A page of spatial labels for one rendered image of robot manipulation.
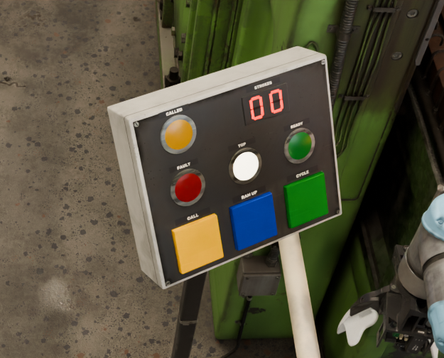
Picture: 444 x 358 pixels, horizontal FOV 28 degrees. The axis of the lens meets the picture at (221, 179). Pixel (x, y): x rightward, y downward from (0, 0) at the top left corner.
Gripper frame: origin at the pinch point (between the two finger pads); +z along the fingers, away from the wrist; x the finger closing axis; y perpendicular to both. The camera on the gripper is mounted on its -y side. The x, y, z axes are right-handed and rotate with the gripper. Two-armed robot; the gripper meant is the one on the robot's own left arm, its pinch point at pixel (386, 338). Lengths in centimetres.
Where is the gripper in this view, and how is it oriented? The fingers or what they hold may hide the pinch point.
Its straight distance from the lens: 141.6
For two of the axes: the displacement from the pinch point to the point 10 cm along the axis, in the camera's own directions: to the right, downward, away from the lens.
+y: -1.5, 7.5, -6.4
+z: -1.2, 6.3, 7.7
